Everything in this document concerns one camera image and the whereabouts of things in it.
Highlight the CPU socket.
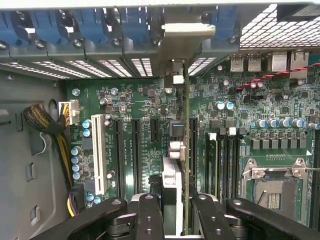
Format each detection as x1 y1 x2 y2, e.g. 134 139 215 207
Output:
240 156 315 227

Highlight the white expansion slot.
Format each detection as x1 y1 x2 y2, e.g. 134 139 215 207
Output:
91 114 106 196

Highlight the black short expansion slot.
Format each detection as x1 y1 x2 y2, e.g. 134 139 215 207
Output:
150 117 160 141

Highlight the green Dell motherboard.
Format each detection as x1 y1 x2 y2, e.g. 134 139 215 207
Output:
65 56 320 232

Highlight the black open PC case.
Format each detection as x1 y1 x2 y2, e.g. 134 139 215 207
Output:
0 2 320 240

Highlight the braided yellow black power cable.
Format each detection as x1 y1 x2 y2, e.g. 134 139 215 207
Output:
23 99 81 218

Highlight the red black twisted wire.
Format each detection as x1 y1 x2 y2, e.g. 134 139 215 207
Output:
234 62 320 91

